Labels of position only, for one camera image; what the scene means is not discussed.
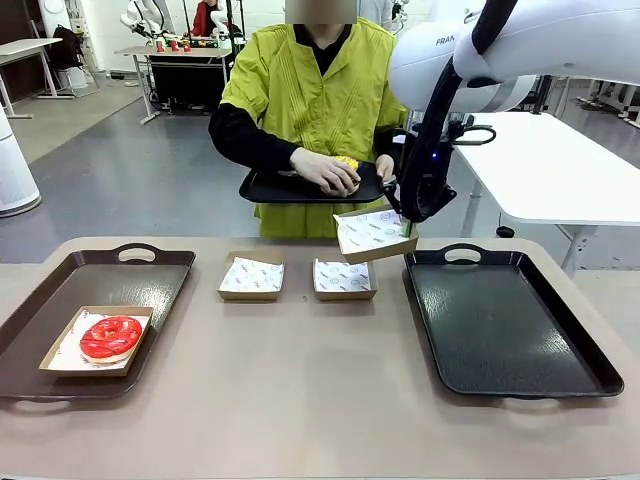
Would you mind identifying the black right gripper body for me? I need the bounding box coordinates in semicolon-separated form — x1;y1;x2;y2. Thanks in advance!
403;142;454;225

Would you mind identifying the white printed paper liner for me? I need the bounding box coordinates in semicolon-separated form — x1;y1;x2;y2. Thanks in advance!
219;256;285;294
337;209;416;254
49;309;151;372
314;259;371;293

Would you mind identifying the yellow frosted donut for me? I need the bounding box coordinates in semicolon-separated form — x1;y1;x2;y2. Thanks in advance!
319;155;362;197

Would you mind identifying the brown paper food box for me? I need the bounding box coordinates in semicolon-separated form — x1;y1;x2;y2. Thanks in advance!
332;203;420;266
215;250;288;302
312;257;380;302
38;305;155;378

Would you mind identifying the small black serving tray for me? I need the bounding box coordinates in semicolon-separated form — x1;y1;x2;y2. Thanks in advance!
238;160;399;205

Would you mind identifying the red glazed donut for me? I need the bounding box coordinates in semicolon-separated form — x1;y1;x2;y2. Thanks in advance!
79;315;144;365

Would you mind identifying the person's right forearm black sleeve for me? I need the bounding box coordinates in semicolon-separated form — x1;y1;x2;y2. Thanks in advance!
208;103;301;171

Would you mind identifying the person's left forearm black sleeve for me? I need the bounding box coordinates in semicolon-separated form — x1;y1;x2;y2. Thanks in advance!
372;127;411;166

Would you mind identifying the large black serving tray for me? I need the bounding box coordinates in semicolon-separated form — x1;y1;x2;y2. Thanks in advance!
403;243;626;403

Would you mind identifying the brown plastic serving tray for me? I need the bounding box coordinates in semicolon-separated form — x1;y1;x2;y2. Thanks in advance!
0;242;197;414

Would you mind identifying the person's left hand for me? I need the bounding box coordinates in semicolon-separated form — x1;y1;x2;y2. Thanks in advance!
374;153;397;182

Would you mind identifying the person's right hand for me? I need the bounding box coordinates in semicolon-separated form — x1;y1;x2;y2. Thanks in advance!
289;146;362;195

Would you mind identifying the large white table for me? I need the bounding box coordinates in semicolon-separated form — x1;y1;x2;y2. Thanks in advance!
452;112;640;279

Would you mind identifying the person in yellow-green jacket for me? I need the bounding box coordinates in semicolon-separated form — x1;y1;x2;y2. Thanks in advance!
208;9;416;240

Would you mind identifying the black stand pole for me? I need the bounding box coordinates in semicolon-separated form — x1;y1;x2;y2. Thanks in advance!
532;74;564;116

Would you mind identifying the black cabinet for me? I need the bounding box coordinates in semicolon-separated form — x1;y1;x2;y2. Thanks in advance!
149;54;229;112

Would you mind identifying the person in red top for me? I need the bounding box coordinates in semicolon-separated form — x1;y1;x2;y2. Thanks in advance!
192;0;221;36

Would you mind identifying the grey metal-leg table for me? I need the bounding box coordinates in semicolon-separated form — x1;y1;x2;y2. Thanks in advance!
114;45;234;126

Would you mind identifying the black office chair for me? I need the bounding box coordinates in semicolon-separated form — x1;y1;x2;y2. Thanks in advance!
49;24;101;99

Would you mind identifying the white cylindrical air purifier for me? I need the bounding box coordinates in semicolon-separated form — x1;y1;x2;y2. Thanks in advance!
0;104;42;219

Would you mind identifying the light grey desk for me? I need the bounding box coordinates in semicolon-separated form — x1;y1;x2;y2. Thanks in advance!
0;37;64;120

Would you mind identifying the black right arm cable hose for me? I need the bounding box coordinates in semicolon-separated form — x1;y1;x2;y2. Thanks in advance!
397;0;519;201

